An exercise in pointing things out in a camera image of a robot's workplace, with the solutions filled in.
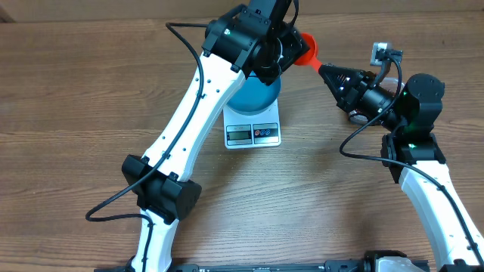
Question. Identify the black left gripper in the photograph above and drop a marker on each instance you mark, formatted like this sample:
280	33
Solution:
294	45

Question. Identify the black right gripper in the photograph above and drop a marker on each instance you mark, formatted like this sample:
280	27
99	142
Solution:
348	95

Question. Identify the red scoop blue handle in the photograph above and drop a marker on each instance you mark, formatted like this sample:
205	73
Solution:
310	58

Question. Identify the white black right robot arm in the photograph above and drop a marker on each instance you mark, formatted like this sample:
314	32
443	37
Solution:
411	152

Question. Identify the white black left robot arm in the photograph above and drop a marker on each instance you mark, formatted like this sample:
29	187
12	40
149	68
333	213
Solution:
252	39

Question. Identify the blue bowl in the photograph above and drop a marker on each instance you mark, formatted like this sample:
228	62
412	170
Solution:
254	96

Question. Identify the white kitchen scale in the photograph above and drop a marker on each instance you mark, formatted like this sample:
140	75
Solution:
245	131

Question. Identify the red beans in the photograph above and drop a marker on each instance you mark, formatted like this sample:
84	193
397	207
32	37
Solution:
388	83

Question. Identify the clear plastic container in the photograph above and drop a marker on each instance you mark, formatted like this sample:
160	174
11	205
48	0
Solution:
372	104

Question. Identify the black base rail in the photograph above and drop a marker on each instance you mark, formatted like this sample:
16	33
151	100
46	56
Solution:
379	260

